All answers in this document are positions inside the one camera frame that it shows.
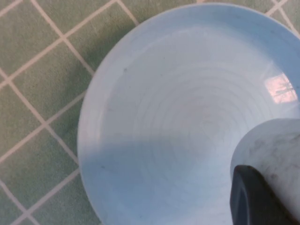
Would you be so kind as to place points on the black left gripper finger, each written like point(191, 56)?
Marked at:
point(250, 199)

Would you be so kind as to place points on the light blue round plate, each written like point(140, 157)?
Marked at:
point(164, 105)

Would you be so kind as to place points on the green checked tablecloth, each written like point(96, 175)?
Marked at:
point(35, 93)

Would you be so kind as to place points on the light blue plastic cup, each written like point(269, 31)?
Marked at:
point(276, 145)

